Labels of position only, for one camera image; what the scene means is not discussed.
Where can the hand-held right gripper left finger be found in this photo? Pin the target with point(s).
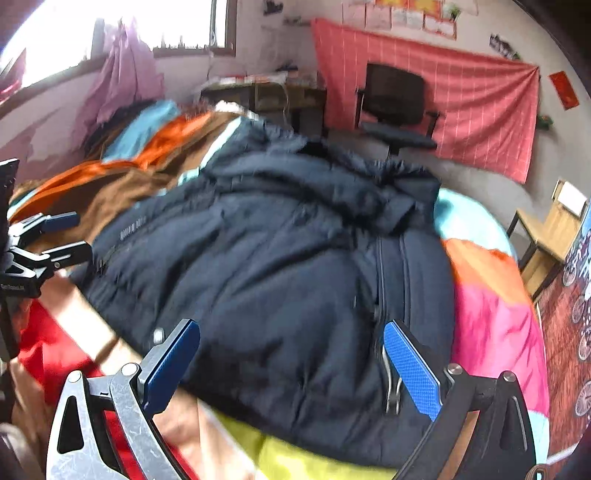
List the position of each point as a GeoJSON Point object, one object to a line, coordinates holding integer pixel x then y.
{"type": "Point", "coordinates": [173, 364]}

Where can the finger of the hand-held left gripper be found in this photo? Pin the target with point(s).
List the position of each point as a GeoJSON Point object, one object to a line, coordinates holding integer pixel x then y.
{"type": "Point", "coordinates": [57, 221]}
{"type": "Point", "coordinates": [69, 256]}

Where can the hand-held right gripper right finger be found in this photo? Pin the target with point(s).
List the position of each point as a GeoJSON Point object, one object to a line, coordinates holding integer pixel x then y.
{"type": "Point", "coordinates": [411, 369]}

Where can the dark navy padded jacket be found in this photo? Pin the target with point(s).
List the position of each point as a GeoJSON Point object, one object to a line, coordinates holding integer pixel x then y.
{"type": "Point", "coordinates": [277, 277]}

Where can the colourful striped blanket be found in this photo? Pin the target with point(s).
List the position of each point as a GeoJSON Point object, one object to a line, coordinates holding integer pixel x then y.
{"type": "Point", "coordinates": [494, 323]}

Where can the dark clothing pile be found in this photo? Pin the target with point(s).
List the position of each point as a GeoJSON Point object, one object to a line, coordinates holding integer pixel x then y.
{"type": "Point", "coordinates": [122, 115]}

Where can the pink hanging curtain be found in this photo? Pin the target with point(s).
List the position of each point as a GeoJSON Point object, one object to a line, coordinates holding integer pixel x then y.
{"type": "Point", "coordinates": [124, 74]}

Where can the wooden chair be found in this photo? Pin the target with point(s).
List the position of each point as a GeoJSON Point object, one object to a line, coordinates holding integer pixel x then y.
{"type": "Point", "coordinates": [545, 230]}

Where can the window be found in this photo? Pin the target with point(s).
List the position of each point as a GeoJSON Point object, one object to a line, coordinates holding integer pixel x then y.
{"type": "Point", "coordinates": [115, 27]}

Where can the white paper sheet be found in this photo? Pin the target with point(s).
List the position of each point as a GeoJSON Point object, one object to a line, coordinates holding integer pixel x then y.
{"type": "Point", "coordinates": [572, 197]}

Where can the wooden desk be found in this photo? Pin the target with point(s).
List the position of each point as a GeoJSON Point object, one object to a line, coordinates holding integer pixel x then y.
{"type": "Point", "coordinates": [277, 99]}

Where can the black office chair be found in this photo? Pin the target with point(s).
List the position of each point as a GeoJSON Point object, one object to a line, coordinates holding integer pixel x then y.
{"type": "Point", "coordinates": [397, 97]}

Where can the pink checked wall cloth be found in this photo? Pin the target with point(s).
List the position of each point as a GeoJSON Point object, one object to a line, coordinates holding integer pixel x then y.
{"type": "Point", "coordinates": [480, 101]}

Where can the green wall ornament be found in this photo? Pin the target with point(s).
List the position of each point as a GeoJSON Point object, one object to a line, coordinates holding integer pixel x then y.
{"type": "Point", "coordinates": [545, 122]}

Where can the black wall ornament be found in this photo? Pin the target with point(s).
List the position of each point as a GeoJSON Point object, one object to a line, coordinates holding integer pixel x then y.
{"type": "Point", "coordinates": [273, 6]}

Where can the red paper wall sign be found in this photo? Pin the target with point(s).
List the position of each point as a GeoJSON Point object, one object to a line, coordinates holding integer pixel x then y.
{"type": "Point", "coordinates": [564, 90]}

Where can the dark wall photo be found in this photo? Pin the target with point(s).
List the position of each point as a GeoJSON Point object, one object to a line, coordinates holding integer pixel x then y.
{"type": "Point", "coordinates": [504, 46]}

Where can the group of wall certificates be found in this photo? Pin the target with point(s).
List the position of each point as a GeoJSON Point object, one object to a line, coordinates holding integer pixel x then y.
{"type": "Point", "coordinates": [415, 14]}

